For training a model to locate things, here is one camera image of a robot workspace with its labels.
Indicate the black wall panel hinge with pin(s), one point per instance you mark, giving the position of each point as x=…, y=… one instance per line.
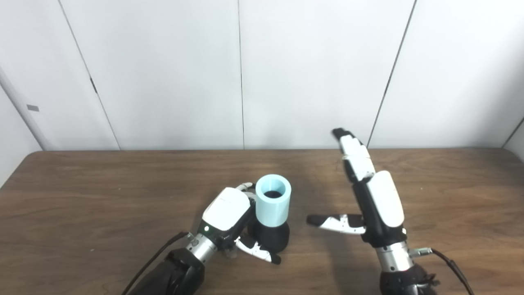
x=93, y=85

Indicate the small gray wall label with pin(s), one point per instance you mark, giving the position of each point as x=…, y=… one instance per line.
x=32, y=108

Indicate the white and black right hand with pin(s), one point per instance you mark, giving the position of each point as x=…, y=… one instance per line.
x=387, y=200

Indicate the black funnel-shaped nozzle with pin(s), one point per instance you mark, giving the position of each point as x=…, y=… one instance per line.
x=272, y=237

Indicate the white and black left hand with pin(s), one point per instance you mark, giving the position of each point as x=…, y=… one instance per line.
x=227, y=209

